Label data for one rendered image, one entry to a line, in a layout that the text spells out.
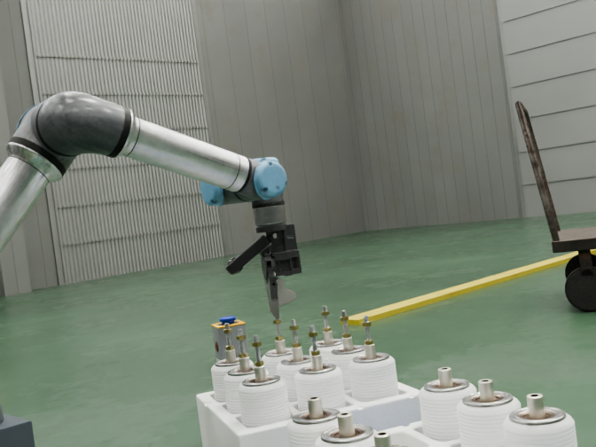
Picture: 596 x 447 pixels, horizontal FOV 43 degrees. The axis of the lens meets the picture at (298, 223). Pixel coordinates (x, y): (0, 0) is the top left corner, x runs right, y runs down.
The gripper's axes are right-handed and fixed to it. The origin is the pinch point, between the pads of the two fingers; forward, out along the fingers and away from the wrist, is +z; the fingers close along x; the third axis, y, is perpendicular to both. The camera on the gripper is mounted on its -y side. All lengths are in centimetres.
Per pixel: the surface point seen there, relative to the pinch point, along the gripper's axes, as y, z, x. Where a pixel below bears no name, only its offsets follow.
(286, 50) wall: 200, -263, 996
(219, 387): -14.6, 13.5, -5.0
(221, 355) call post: -12.3, 9.7, 12.0
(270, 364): -2.7, 10.6, -3.4
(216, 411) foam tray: -16.2, 16.4, -13.9
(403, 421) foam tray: 19.2, 21.1, -28.7
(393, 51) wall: 367, -242, 982
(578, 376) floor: 87, 34, 26
